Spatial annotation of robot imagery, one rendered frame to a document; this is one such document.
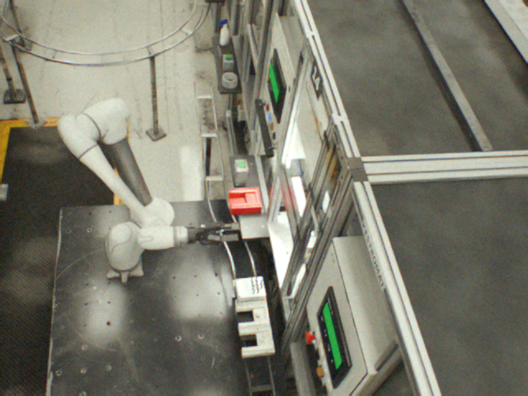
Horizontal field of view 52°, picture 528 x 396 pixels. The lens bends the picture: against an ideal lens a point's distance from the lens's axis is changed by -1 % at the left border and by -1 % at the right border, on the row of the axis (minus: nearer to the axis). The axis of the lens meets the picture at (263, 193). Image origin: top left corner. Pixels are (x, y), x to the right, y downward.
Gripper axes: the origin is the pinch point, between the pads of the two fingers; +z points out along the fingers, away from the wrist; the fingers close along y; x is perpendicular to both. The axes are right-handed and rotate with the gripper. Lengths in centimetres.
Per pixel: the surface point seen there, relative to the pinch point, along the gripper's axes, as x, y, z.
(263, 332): -37.1, -25.9, 11.2
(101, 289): 1, -44, -62
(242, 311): -25.5, -27.6, 3.6
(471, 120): -23, 91, 66
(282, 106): 26, 51, 20
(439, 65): 3, 91, 65
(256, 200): 29.3, -17.2, 16.7
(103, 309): -10, -44, -61
